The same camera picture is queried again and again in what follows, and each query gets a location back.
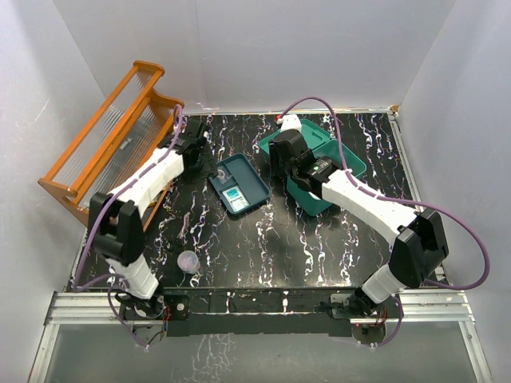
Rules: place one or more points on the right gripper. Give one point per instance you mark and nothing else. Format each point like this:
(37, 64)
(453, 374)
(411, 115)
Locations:
(276, 170)

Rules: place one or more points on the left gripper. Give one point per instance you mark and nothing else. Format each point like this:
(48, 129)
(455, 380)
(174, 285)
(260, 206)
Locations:
(205, 154)

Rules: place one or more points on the small clear bag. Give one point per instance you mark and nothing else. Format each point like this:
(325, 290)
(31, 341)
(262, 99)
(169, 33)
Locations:
(223, 176)

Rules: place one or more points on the blue divided tray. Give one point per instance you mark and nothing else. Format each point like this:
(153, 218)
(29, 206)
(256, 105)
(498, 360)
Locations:
(245, 176)

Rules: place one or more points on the teal white wipe packet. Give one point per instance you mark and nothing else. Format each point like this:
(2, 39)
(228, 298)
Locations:
(236, 199)

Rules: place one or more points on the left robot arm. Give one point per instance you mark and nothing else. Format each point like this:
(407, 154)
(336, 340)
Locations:
(116, 218)

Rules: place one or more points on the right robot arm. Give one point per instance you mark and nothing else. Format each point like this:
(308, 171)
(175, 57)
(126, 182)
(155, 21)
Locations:
(417, 239)

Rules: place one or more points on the orange wooden shelf rack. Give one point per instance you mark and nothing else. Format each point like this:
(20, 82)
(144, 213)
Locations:
(115, 142)

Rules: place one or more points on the clear plastic cup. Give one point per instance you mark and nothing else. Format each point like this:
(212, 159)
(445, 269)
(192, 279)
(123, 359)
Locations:
(188, 262)

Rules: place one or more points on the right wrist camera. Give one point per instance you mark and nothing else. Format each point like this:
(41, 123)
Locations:
(288, 122)

